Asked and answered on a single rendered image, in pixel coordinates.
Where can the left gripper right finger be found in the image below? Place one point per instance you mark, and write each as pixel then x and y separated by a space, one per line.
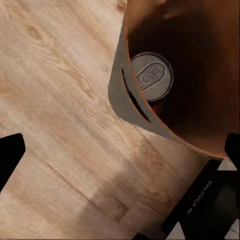
pixel 232 148

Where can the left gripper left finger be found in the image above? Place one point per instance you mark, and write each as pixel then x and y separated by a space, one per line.
pixel 12 149

